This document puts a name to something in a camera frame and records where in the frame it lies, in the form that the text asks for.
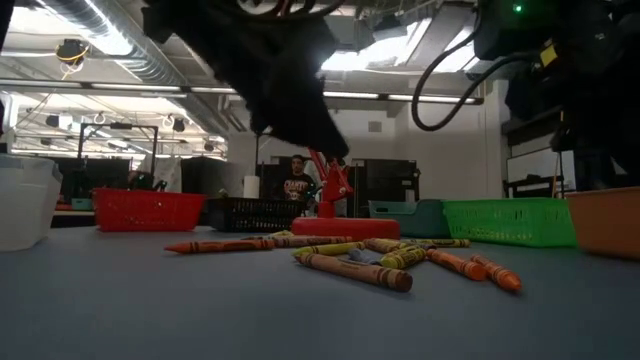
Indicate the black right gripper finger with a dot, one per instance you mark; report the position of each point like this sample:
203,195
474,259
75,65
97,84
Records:
620,140

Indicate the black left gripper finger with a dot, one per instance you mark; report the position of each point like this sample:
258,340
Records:
295,110

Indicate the orange crayon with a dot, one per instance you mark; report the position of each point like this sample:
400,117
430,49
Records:
457,265
220,246
497,274

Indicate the clear plastic bin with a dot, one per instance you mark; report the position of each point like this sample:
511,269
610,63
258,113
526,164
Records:
27,210

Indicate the person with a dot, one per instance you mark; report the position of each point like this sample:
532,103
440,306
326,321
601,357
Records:
299,187

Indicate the orange plastic bin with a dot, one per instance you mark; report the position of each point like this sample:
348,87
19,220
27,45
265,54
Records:
605,222

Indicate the white paper roll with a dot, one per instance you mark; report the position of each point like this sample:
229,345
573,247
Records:
252,187

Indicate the whiteboard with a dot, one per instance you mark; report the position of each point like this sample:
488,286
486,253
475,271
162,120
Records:
530,165

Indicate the black plastic basket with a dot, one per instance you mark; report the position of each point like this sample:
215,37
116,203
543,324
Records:
250,215

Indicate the black cabinet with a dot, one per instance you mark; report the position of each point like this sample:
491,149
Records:
390,185

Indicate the red desk lamp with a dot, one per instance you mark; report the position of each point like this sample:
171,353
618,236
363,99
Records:
345,228

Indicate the green plastic basket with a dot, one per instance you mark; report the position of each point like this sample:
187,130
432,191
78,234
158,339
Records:
505,222

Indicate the teal plastic bin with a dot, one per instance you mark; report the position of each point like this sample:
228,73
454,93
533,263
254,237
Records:
410,220

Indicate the blue crayon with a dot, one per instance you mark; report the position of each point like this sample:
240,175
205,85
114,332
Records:
361,256

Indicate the black ceiling-mounted device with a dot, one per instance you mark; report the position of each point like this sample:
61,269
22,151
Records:
71,50

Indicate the red plastic basket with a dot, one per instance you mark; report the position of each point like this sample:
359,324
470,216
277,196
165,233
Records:
145,210

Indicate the small teal box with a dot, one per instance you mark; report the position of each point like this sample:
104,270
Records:
82,204

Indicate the silver ventilation duct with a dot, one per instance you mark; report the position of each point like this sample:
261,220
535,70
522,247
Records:
150,70

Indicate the black metal rack frame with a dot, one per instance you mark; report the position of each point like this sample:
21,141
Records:
120,125

